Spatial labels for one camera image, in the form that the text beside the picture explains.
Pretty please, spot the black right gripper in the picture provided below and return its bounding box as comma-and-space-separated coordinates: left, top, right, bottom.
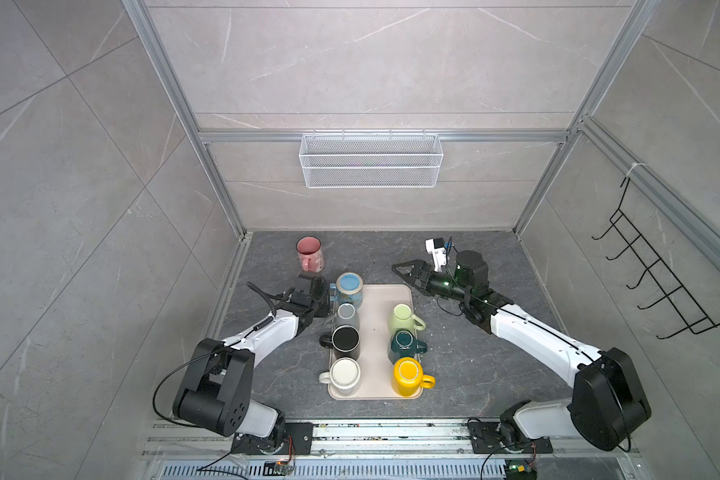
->
393, 261, 472, 305

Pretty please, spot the blue butterfly mug yellow inside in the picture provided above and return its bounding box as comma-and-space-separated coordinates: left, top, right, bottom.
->
335, 272, 364, 308

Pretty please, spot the light green mug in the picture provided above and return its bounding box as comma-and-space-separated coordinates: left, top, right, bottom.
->
388, 303, 426, 335

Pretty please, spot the pink mug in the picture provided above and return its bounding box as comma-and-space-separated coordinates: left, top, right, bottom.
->
296, 236, 325, 273

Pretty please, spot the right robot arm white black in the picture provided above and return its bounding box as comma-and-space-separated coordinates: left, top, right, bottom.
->
392, 250, 652, 451

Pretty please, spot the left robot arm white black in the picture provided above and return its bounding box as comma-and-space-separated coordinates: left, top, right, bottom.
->
152, 272, 331, 446

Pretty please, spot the grey mug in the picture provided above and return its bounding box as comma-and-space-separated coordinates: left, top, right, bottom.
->
334, 303, 360, 331

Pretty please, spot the black mug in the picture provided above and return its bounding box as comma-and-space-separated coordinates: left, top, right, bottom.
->
319, 325, 360, 361

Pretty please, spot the dark green mug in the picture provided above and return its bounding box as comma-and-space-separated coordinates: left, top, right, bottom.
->
388, 329, 428, 364

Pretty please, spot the white mug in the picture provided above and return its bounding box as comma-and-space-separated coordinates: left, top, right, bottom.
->
318, 357, 361, 396

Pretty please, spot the beige plastic tray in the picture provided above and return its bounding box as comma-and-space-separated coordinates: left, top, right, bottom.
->
327, 284, 424, 401

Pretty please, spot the white wire mesh basket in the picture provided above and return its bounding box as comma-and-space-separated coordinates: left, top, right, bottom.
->
299, 133, 444, 189

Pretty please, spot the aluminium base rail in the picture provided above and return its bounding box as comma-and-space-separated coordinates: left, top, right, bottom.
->
131, 418, 651, 479

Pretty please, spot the black wire hook rack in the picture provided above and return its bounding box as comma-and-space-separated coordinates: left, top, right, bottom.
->
591, 178, 720, 340

